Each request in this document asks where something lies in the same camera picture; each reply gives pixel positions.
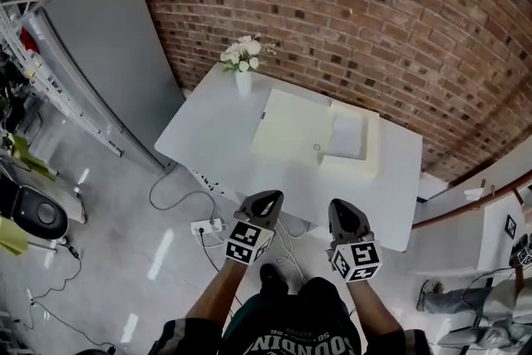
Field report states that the grey power cable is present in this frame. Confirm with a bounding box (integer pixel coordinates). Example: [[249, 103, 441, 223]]
[[148, 168, 219, 224]]

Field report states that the white A4 paper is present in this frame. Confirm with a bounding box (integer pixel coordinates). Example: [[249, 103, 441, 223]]
[[328, 114, 369, 160]]

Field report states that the person's black shoe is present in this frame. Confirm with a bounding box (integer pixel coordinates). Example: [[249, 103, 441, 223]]
[[259, 264, 288, 296]]

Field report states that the white vase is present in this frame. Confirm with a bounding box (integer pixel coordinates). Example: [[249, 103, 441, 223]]
[[234, 68, 254, 97]]

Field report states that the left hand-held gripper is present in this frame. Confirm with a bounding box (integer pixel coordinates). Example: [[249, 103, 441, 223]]
[[224, 190, 285, 266]]

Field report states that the red tag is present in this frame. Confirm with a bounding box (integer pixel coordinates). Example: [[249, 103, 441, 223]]
[[20, 28, 41, 55]]

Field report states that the thin black cable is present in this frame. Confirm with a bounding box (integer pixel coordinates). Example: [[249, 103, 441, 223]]
[[198, 232, 221, 274]]

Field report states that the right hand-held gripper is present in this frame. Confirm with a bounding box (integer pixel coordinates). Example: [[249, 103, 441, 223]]
[[326, 198, 382, 284]]

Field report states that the person's left forearm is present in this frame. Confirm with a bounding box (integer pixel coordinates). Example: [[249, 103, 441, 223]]
[[185, 259, 249, 321]]

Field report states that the white flower bouquet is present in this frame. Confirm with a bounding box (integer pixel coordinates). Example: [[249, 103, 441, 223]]
[[219, 32, 276, 74]]

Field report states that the brown wooden coat rack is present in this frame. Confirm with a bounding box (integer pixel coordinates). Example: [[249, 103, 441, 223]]
[[411, 172, 532, 229]]

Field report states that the person's right forearm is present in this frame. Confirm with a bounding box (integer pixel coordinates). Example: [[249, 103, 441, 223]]
[[347, 280, 404, 336]]

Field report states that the yellow-green cloth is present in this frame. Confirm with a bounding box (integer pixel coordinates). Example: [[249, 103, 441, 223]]
[[0, 132, 57, 257]]

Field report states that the grey refrigerator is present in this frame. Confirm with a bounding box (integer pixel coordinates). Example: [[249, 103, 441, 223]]
[[22, 0, 186, 174]]

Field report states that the person's black trouser leg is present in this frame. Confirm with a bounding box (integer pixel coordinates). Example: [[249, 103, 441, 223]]
[[298, 277, 348, 307]]

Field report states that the white desk with drawers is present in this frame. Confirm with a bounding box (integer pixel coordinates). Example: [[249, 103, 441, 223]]
[[154, 62, 424, 253]]

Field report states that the black white rounded pack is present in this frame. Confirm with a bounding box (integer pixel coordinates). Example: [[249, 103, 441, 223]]
[[7, 185, 70, 240]]

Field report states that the person's dark green shirt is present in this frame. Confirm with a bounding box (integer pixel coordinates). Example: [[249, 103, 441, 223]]
[[149, 294, 433, 355]]

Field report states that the white cabinet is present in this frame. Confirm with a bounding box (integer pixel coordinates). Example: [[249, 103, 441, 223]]
[[409, 145, 532, 275]]

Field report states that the white power strip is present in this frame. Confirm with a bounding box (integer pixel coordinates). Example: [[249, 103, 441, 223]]
[[190, 219, 228, 236]]

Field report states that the black power adapter cable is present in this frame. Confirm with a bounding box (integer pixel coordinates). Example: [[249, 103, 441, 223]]
[[28, 244, 113, 348]]

